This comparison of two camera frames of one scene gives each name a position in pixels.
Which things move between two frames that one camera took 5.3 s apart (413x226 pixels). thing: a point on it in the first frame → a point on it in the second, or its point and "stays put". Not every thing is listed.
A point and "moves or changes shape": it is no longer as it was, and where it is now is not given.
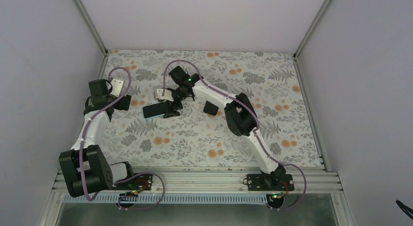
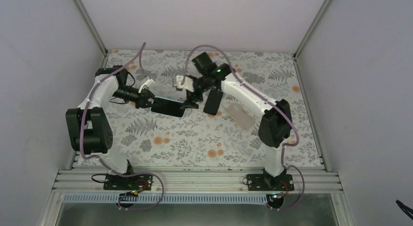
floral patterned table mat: [200, 134] stays put
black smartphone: [210, 108] stays put
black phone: [155, 109] moves or changes shape
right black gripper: [173, 112] → [193, 104]
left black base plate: [142, 182] stays put
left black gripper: [121, 105] → [142, 102]
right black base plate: [258, 182] stays put
